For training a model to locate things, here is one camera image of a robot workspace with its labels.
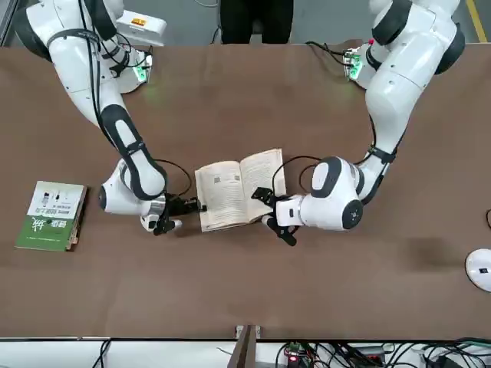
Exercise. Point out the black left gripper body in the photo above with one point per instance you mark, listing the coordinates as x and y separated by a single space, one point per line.
273 211

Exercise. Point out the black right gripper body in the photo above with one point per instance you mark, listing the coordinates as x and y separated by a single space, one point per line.
174 206

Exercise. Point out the paperback book cream pages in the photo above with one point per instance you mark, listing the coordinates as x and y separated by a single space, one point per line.
230 191

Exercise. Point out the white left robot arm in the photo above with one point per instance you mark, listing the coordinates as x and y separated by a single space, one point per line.
395 84

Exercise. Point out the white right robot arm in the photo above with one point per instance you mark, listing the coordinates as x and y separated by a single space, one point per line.
76 65

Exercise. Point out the green and white book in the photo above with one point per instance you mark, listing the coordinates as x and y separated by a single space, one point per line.
46 226

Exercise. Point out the small circuit board red light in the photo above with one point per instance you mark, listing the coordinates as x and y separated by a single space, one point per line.
293 356

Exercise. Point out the white desk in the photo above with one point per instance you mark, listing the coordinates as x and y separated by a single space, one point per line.
57 354
268 356

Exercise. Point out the person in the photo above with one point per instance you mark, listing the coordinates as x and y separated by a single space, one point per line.
238 23

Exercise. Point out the white box orange label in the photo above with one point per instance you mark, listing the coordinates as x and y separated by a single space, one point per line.
145 28

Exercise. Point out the white desk lamp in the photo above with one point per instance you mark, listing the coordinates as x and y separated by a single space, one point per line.
479 268

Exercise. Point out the aluminium frame post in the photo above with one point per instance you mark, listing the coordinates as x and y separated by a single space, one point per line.
245 349

